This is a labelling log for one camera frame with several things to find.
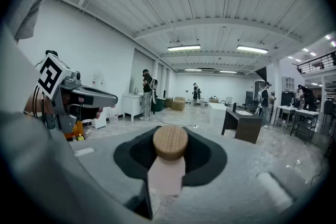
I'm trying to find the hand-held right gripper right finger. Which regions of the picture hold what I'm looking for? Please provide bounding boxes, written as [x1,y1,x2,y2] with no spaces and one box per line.
[181,126,326,224]

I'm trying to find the black floor cable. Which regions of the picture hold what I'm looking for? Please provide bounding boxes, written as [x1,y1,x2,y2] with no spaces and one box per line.
[150,110,195,127]

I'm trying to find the white vanity cabinet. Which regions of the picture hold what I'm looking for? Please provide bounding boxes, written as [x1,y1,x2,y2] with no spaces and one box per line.
[122,92,144,122]

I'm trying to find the white glass-door cabinet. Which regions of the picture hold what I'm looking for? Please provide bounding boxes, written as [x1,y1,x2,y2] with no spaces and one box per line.
[281,76,296,92]

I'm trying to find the black bathtub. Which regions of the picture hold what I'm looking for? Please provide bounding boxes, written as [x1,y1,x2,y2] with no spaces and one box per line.
[153,98,166,112]

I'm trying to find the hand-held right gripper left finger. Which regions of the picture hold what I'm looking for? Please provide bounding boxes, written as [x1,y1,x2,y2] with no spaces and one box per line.
[68,125,161,220]

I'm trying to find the white bathtub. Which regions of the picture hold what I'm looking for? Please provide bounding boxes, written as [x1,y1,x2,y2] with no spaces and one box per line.
[208,102,229,126]

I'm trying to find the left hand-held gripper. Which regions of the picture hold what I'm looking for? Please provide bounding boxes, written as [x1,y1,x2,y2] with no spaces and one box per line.
[36,52,119,135]

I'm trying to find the clear red-label water jug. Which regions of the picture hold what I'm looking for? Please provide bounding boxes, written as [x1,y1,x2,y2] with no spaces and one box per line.
[108,106,119,124]

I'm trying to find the large light cardboard box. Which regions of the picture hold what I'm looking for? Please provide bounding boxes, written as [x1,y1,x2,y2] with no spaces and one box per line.
[171,97,186,111]

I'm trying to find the white water dispenser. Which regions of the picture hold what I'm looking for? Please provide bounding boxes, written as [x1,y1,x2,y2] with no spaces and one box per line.
[90,72,108,130]

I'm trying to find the white sink table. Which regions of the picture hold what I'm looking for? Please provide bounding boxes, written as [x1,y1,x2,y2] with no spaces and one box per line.
[272,98,298,128]

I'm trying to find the person's left hand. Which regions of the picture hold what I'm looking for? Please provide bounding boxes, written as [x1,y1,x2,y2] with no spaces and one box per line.
[75,106,104,122]

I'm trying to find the orange bag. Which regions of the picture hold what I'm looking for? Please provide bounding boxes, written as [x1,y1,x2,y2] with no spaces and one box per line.
[64,120,85,141]

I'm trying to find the dark wooden vanity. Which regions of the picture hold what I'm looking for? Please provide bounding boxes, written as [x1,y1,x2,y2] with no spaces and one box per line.
[221,102,264,145]

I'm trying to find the black metal railing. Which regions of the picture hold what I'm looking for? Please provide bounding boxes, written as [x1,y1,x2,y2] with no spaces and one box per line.
[296,50,336,74]

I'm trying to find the black-framed sink table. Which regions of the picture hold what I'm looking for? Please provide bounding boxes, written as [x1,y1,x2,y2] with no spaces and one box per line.
[290,109,320,144]

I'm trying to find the black hanging panel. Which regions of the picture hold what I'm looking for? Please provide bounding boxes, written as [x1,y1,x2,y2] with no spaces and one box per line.
[254,66,267,82]

